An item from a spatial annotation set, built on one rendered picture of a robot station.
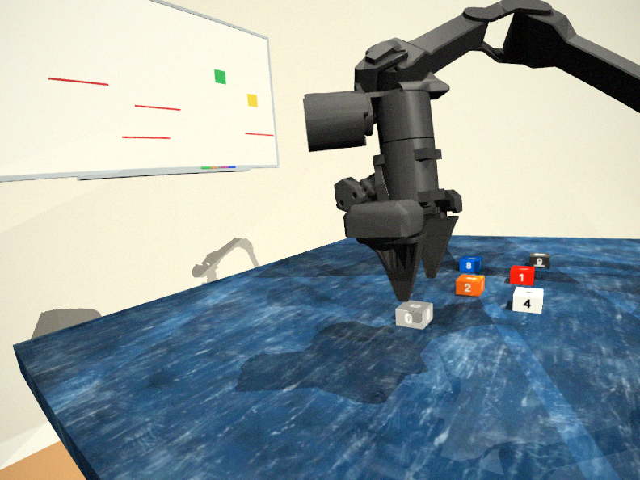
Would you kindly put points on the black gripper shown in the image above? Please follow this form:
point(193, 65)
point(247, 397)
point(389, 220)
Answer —
point(414, 221)

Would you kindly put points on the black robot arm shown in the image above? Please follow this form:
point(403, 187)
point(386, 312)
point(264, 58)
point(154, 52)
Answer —
point(395, 82)

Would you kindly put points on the orange block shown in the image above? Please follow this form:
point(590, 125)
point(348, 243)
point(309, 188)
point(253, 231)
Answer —
point(470, 285)

